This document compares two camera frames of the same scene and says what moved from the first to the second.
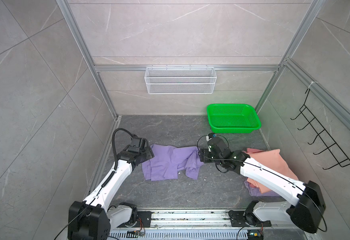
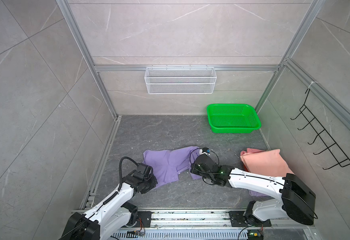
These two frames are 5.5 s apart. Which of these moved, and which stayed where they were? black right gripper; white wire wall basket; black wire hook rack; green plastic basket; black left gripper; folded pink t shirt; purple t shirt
Moved: black left gripper; purple t shirt; black right gripper
Stayed: black wire hook rack; white wire wall basket; green plastic basket; folded pink t shirt
